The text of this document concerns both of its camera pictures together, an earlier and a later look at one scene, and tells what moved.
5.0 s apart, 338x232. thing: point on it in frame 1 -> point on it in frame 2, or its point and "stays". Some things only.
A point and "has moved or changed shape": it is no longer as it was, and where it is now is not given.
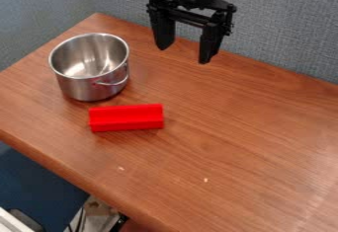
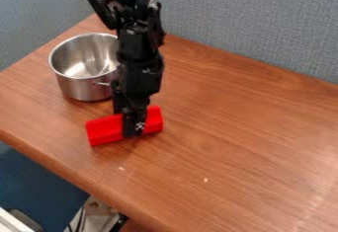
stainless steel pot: (89, 64) stays
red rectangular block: (125, 117) has moved or changed shape
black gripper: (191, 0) -> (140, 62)
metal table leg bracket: (96, 217) stays
